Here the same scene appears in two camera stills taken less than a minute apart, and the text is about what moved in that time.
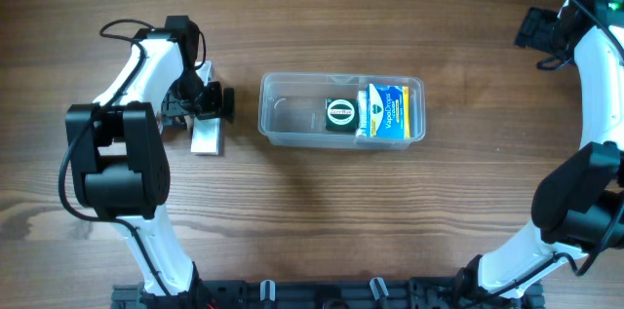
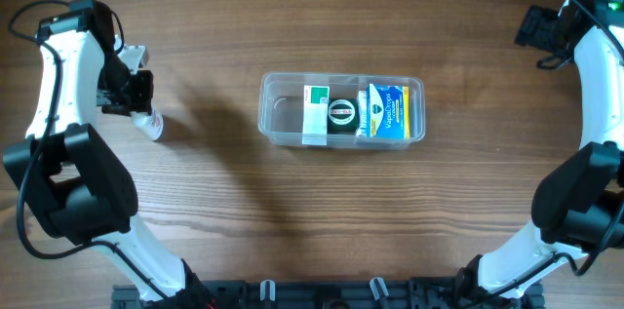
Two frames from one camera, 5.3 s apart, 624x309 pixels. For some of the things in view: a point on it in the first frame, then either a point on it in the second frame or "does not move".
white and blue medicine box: [362, 113] does not move
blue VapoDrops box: [388, 111] does not move
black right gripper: [531, 29] does not move
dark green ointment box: [342, 115] does not move
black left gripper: [214, 102] to [141, 91]
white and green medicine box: [208, 137] to [316, 100]
